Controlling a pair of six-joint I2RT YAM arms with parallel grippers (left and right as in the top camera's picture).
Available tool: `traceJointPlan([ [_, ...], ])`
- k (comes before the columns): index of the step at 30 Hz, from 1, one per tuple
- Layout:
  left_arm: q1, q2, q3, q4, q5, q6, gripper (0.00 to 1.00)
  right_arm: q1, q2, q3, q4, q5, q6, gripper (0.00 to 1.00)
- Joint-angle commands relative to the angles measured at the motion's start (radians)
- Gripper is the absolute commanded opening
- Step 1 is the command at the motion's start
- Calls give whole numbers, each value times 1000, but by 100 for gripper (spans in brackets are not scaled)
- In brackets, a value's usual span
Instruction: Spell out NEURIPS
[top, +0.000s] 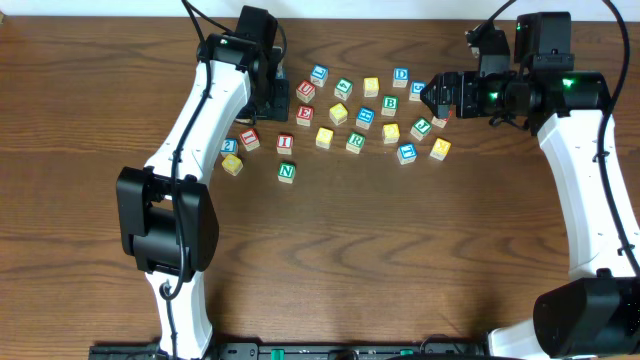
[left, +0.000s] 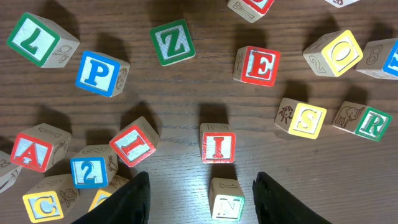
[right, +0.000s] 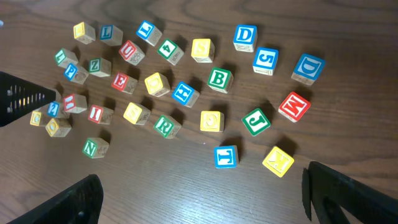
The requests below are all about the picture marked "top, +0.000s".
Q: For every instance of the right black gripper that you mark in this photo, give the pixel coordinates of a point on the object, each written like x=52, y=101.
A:
x=461, y=95

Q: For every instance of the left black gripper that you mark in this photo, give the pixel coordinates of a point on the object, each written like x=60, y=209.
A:
x=272, y=107

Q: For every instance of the red U block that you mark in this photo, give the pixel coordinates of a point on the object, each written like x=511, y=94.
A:
x=305, y=91

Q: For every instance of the red E block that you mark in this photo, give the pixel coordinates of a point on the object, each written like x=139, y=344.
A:
x=304, y=115

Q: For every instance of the green N block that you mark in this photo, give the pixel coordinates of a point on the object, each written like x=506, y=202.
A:
x=286, y=172

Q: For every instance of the green R block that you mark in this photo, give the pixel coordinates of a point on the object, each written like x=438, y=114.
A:
x=355, y=142

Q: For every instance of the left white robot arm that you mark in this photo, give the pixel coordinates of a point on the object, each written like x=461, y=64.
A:
x=167, y=220

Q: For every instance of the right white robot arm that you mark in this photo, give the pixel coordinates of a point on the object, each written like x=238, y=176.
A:
x=597, y=312

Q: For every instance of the red block under gripper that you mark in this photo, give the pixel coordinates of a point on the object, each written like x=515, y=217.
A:
x=441, y=122

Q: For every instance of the blue 5 block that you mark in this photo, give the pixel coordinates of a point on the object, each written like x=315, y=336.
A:
x=415, y=90

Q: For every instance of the green J block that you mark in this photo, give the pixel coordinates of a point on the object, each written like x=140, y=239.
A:
x=420, y=129

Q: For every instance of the blue D block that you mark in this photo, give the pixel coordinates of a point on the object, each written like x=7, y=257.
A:
x=400, y=77

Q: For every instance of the green B block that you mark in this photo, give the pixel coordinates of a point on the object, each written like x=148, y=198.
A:
x=389, y=105

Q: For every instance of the red I block left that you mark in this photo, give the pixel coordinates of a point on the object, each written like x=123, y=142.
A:
x=250, y=139

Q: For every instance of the red i block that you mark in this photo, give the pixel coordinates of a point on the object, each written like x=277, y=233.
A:
x=250, y=139
x=284, y=144

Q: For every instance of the red I block centre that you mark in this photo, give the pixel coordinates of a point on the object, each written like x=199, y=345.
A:
x=284, y=144

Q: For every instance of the yellow M block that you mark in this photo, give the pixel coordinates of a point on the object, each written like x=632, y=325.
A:
x=440, y=149

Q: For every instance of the blue L block right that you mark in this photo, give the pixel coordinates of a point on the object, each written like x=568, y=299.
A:
x=319, y=75

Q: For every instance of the yellow block centre right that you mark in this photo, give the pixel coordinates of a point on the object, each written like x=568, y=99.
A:
x=390, y=133

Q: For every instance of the blue T block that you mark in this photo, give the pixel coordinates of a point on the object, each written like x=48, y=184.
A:
x=406, y=153

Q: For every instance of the blue 2 block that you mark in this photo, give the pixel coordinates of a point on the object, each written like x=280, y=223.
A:
x=229, y=146

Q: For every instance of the yellow block top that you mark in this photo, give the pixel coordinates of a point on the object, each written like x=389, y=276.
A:
x=371, y=87

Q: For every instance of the yellow S block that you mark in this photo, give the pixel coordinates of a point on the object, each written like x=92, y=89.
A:
x=324, y=137

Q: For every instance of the yellow O block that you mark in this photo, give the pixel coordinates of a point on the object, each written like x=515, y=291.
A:
x=338, y=114

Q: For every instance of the blue H block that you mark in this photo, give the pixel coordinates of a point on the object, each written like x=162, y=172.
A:
x=365, y=118

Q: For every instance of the green 4 block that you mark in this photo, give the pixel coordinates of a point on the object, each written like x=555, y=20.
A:
x=343, y=89

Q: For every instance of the yellow Q block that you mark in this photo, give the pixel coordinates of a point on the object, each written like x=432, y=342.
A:
x=232, y=164

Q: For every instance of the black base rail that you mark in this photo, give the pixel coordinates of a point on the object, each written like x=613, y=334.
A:
x=435, y=349

